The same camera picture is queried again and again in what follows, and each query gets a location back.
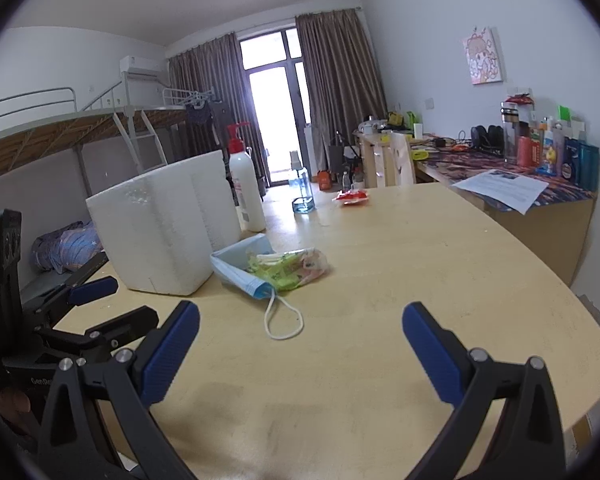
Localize printed paper sheet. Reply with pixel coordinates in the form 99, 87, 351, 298
451, 169, 551, 216

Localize red snack packet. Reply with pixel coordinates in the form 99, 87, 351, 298
332, 189, 371, 207

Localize white air conditioner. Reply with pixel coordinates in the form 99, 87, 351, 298
119, 55, 162, 78

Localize blue face mask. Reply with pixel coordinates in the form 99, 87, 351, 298
210, 247, 305, 341

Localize black headphones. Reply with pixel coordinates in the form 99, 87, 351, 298
470, 125, 505, 153

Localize hanging dark clothes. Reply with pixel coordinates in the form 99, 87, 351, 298
185, 102, 213, 128

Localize clear blue spray bottle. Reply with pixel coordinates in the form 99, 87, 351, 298
288, 151, 315, 213

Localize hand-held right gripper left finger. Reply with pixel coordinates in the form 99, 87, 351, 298
37, 300, 201, 480

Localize blue bedding pile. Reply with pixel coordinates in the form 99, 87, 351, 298
31, 220, 106, 275

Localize white lotion pump bottle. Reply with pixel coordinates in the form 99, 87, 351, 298
224, 122, 267, 233

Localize glass balcony door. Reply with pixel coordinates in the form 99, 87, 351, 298
239, 30, 313, 186

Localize clear plastic bag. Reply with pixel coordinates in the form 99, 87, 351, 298
245, 248, 328, 291

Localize wooden desk with drawers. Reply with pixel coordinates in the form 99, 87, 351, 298
352, 127, 421, 188

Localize row of toiletry bottles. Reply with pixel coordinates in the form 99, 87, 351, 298
500, 92, 600, 192

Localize printed desk mat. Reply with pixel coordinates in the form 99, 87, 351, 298
425, 146, 596, 208

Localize person's left hand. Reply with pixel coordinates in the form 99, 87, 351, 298
0, 390, 38, 441

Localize cartoon wall poster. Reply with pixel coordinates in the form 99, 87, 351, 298
462, 26, 506, 86

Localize wooden chair with smiley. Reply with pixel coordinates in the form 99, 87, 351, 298
362, 132, 416, 188

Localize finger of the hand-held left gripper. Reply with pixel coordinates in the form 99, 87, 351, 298
21, 276, 119, 328
35, 307, 160, 366

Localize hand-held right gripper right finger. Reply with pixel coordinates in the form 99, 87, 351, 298
401, 301, 566, 480

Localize grey metal bunk bed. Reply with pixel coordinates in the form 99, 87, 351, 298
160, 87, 221, 171
0, 87, 191, 291

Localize brown curtain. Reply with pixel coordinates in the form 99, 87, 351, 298
295, 8, 388, 186
167, 32, 253, 181

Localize grey bed ladder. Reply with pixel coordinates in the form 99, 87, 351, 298
112, 110, 168, 171

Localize white foam box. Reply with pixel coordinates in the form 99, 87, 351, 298
86, 150, 242, 296

